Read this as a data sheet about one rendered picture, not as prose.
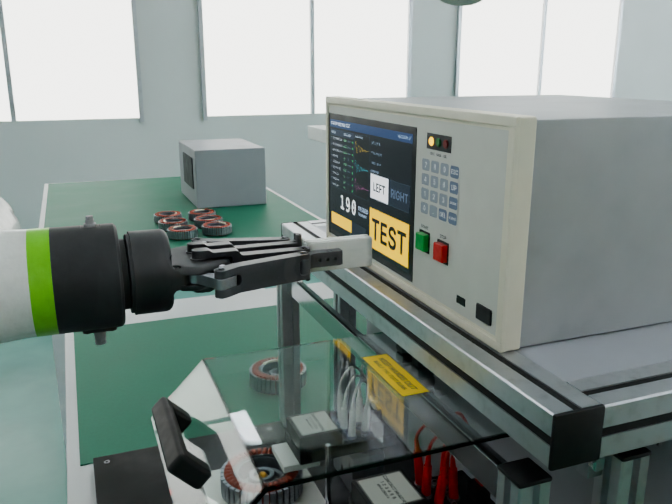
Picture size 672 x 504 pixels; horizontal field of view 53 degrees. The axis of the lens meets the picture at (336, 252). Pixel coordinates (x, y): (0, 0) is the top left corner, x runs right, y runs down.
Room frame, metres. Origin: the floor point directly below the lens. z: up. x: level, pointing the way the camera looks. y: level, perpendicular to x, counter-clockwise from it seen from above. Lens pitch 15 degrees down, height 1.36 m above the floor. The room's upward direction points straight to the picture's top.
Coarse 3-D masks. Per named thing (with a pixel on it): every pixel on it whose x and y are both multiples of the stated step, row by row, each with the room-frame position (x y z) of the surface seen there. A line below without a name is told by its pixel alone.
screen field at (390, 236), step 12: (372, 216) 0.81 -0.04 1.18; (384, 216) 0.78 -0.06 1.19; (372, 228) 0.81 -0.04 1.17; (384, 228) 0.78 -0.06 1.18; (396, 228) 0.75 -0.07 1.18; (408, 228) 0.72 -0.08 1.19; (372, 240) 0.81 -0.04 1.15; (384, 240) 0.78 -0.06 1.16; (396, 240) 0.75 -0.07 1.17; (408, 240) 0.72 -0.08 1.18; (384, 252) 0.78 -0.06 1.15; (396, 252) 0.75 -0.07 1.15
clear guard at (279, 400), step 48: (384, 336) 0.71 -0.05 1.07; (192, 384) 0.63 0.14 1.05; (240, 384) 0.59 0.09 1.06; (288, 384) 0.59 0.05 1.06; (336, 384) 0.59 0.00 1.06; (384, 384) 0.59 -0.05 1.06; (432, 384) 0.59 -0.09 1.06; (192, 432) 0.55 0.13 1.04; (240, 432) 0.51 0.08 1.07; (288, 432) 0.51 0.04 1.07; (336, 432) 0.51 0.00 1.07; (384, 432) 0.51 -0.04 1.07; (432, 432) 0.51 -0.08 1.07; (480, 432) 0.51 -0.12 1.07; (240, 480) 0.45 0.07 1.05; (288, 480) 0.44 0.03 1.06
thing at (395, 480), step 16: (352, 480) 0.65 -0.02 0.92; (368, 480) 0.65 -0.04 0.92; (384, 480) 0.65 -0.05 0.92; (400, 480) 0.65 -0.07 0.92; (432, 480) 0.68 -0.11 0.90; (448, 480) 0.69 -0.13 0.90; (464, 480) 0.69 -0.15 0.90; (352, 496) 0.65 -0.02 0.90; (368, 496) 0.62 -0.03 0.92; (384, 496) 0.62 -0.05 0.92; (400, 496) 0.62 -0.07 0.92; (416, 496) 0.62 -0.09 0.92; (432, 496) 0.66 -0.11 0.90; (464, 496) 0.66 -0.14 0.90
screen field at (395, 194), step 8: (376, 176) 0.80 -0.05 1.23; (376, 184) 0.80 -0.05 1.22; (384, 184) 0.78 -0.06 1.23; (392, 184) 0.76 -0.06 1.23; (400, 184) 0.74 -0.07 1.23; (376, 192) 0.80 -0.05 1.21; (384, 192) 0.78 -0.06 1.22; (392, 192) 0.76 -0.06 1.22; (400, 192) 0.74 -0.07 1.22; (408, 192) 0.72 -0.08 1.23; (384, 200) 0.78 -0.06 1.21; (392, 200) 0.76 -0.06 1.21; (400, 200) 0.74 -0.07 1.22; (408, 200) 0.72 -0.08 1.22; (400, 208) 0.74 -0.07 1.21; (408, 208) 0.72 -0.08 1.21
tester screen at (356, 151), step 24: (336, 120) 0.92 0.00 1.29; (336, 144) 0.92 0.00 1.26; (360, 144) 0.85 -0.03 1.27; (384, 144) 0.78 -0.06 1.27; (408, 144) 0.73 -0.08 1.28; (336, 168) 0.92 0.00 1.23; (360, 168) 0.85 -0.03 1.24; (384, 168) 0.78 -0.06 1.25; (408, 168) 0.73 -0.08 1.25; (336, 192) 0.92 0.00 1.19; (360, 192) 0.85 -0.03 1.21; (360, 216) 0.85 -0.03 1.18; (408, 216) 0.72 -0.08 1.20; (408, 264) 0.72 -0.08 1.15
